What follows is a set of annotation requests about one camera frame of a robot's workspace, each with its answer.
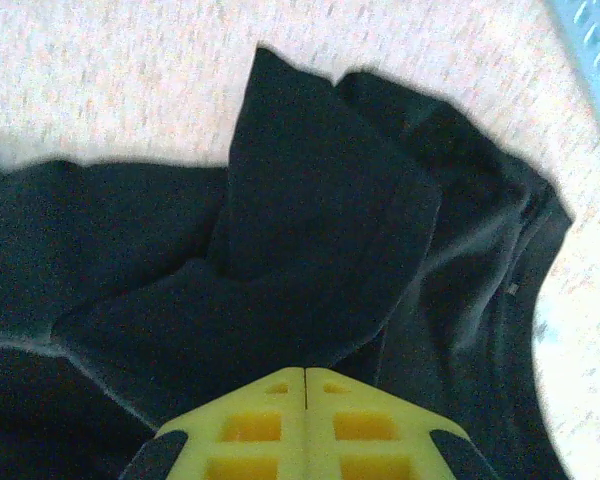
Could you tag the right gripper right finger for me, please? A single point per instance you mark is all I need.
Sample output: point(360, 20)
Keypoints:
point(360, 450)

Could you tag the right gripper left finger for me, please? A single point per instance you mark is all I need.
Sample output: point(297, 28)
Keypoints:
point(260, 450)

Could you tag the black t-shirt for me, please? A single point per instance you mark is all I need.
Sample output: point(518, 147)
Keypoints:
point(305, 225)

